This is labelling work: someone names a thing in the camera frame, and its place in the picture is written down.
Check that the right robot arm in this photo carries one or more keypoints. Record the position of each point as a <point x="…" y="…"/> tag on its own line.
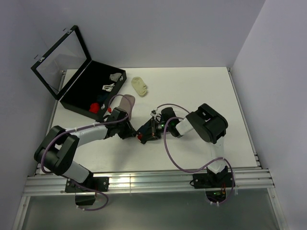
<point x="210" y="125"/>

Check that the dark blue sock in box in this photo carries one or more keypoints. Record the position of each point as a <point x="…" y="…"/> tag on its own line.
<point x="102" y="97"/>

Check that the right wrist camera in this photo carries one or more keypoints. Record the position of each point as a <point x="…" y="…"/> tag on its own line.
<point x="154" y="113"/>

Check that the black display box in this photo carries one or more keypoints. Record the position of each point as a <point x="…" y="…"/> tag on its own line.
<point x="73" y="78"/>

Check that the white patterned sock in box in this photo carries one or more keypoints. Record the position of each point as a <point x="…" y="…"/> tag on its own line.
<point x="108" y="88"/>

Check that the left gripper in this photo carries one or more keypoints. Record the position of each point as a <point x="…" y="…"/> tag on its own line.
<point x="129" y="131"/>

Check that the beige red reindeer sock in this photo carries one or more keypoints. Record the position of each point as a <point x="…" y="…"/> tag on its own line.
<point x="94" y="108"/>

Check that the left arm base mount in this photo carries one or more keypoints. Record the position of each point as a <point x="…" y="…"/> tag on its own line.
<point x="86" y="193"/>

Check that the aluminium front rail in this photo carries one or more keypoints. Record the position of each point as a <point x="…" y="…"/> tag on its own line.
<point x="145" y="182"/>

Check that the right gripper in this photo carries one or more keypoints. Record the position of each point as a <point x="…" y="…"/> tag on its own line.
<point x="154" y="134"/>

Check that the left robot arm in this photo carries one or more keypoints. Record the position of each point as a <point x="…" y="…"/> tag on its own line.
<point x="57" y="150"/>

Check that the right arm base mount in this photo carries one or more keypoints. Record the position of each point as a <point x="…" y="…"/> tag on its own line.
<point x="215" y="185"/>

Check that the taupe sock red striped cuff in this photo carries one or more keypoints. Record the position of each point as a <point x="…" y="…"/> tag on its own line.
<point x="127" y="103"/>

